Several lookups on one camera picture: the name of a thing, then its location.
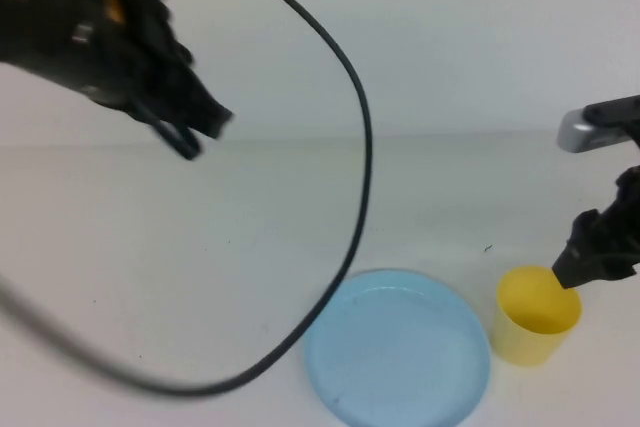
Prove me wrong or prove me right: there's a yellow plastic cup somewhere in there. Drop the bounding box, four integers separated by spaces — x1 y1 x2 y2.
492 264 584 368

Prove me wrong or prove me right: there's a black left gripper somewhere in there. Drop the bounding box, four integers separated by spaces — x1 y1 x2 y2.
69 0 236 162

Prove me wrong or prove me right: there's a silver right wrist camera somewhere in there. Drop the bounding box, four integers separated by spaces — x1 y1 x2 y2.
557 94 640 153

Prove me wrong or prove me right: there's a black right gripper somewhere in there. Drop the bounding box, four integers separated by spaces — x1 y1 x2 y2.
551 164 640 291

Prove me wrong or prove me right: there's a thick black cable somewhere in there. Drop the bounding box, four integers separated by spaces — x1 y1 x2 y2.
0 0 374 396

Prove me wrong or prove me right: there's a light blue round plate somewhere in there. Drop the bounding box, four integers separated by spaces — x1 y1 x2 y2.
304 268 492 426

